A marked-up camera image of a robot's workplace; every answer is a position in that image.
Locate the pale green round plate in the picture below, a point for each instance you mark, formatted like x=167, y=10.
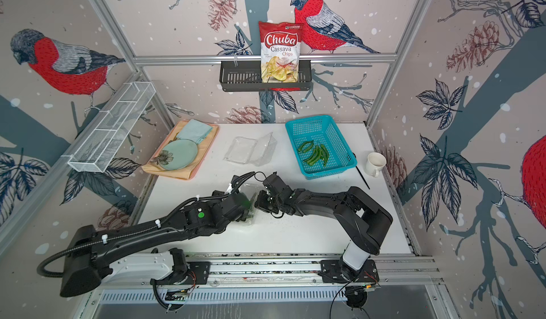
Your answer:
x=177, y=154

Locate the white ceramic mug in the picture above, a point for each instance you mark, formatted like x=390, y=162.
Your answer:
x=374, y=164

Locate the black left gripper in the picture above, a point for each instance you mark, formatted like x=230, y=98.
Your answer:
x=243, y=218

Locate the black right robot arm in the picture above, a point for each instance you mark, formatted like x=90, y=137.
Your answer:
x=362, y=218

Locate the white wire wall shelf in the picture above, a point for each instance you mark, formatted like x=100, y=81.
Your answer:
x=115, y=123

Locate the black left arm base bracket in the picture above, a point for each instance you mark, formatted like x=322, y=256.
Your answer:
x=182, y=272

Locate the aluminium front rail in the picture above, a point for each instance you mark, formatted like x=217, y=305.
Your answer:
x=278, y=270

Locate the Chuba cassava chips bag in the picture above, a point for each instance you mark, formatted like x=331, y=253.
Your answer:
x=280, y=46

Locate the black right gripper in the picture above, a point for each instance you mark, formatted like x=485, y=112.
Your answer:
x=259, y=201

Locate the clear clamshell container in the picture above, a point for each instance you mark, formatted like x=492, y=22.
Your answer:
x=257, y=152
x=251, y=191

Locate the light teal folded cloth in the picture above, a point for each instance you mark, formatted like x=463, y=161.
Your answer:
x=194, y=131

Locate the teal plastic basket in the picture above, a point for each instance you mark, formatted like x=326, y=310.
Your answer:
x=320, y=129

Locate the green pepper bunch container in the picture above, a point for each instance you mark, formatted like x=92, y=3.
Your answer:
x=316, y=152
x=250, y=210

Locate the black right arm base bracket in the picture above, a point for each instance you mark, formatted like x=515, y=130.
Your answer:
x=337, y=271

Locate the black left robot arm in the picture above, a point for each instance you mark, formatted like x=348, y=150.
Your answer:
x=91, y=252

